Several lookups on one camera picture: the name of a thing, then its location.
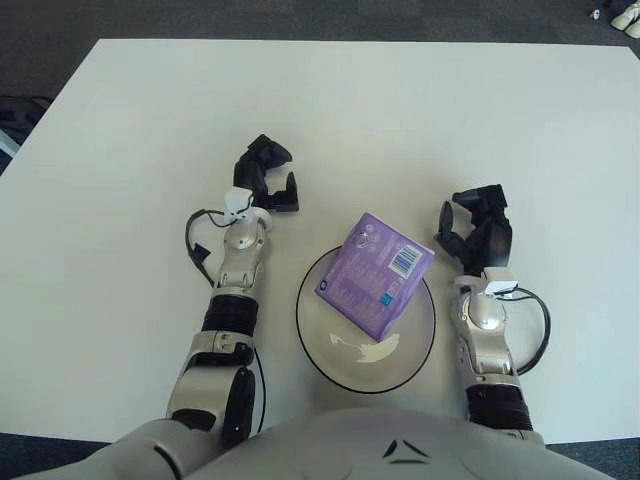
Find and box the white furniture panel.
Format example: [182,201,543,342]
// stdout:
[0,129,21,160]

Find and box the black bag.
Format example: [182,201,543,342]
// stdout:
[0,95,51,146]

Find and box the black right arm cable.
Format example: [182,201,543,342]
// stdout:
[499,287,552,376]

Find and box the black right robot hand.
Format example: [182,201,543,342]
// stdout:
[432,183,514,277]

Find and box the grey robot torso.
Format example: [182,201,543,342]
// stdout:
[189,405,640,480]

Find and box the white plate with black rim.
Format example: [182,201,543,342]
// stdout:
[295,248,437,395]

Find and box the purple tissue paper pack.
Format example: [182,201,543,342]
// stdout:
[313,211,436,342]

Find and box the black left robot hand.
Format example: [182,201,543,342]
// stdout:
[232,133,302,214]

